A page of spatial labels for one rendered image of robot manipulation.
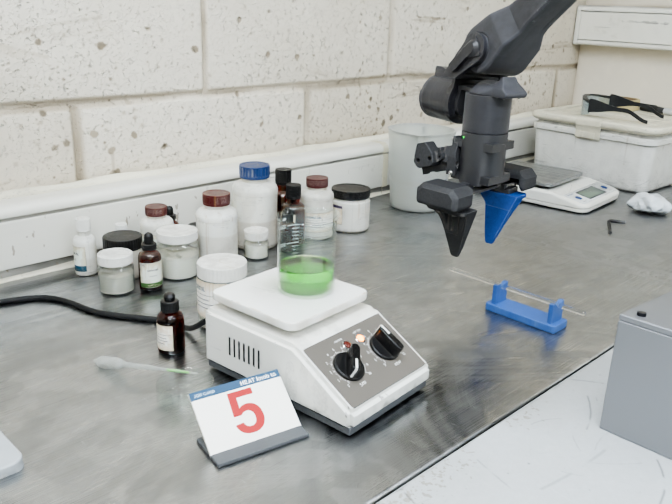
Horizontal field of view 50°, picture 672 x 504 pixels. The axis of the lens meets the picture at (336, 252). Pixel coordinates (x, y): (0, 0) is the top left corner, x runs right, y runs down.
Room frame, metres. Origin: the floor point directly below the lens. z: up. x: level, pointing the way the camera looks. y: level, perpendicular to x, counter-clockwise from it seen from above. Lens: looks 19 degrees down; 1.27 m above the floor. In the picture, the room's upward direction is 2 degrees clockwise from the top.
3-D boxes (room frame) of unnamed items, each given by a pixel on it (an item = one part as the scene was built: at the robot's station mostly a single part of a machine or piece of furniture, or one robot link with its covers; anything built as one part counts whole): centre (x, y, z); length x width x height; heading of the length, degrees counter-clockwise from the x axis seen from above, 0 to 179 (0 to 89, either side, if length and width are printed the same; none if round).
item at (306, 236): (0.70, 0.03, 1.03); 0.07 x 0.06 x 0.08; 133
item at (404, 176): (1.37, -0.16, 0.97); 0.18 x 0.13 x 0.15; 170
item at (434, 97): (0.93, -0.16, 1.18); 0.12 x 0.08 x 0.11; 31
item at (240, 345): (0.68, 0.03, 0.94); 0.22 x 0.13 x 0.08; 50
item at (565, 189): (1.48, -0.43, 0.92); 0.26 x 0.19 x 0.05; 50
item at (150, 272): (0.90, 0.25, 0.94); 0.03 x 0.03 x 0.08
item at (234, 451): (0.56, 0.07, 0.92); 0.09 x 0.06 x 0.04; 125
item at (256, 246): (1.04, 0.12, 0.92); 0.04 x 0.04 x 0.04
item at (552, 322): (0.84, -0.24, 0.92); 0.10 x 0.03 x 0.04; 45
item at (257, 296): (0.69, 0.05, 0.98); 0.12 x 0.12 x 0.01; 50
